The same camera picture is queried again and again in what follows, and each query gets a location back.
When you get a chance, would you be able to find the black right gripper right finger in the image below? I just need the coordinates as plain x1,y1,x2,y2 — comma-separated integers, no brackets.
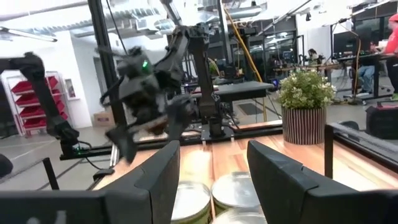
247,139,398,224

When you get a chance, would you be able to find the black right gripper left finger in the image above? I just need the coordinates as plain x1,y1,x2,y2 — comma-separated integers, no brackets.
0,139,181,224

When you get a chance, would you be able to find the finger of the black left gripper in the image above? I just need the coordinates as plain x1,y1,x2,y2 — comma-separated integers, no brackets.
166,95,198,141
105,124,137,164

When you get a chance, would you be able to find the green oranges can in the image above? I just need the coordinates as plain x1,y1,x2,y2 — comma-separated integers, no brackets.
211,172,261,215

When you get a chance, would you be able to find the green smiling face can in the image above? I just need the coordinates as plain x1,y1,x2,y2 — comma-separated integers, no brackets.
170,182,212,224

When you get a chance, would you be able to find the cardboard box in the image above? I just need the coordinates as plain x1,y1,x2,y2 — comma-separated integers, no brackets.
93,110,116,128

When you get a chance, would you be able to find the black power adapter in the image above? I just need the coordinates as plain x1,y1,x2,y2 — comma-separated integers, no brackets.
92,167,116,182

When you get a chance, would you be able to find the black desk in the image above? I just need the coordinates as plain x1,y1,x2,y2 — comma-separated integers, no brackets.
214,81,275,104

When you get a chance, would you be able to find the green plant in striped pot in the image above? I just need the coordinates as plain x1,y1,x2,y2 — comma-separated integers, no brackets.
276,68,337,146

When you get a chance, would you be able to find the white rack with red bins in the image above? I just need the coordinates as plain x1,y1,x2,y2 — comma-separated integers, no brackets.
2,70,70,138

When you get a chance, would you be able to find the black case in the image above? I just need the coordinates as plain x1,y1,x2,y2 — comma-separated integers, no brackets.
365,104,398,141

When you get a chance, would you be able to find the person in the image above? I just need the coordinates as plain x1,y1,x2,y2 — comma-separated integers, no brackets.
306,48,325,67
369,14,398,95

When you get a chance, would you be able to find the black monitor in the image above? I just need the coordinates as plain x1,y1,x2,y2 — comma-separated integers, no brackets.
332,30,359,57

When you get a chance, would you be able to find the black wire frame tray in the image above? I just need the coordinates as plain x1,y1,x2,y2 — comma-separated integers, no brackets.
0,122,398,192

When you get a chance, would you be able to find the black rig frame post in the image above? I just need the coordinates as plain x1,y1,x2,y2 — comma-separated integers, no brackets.
87,0,126,126

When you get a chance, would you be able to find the black aluminium table frame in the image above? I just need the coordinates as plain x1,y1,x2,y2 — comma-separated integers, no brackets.
58,123,284,161

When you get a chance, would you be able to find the yellow hanging hose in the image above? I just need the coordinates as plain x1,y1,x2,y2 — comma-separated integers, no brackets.
223,6,269,123

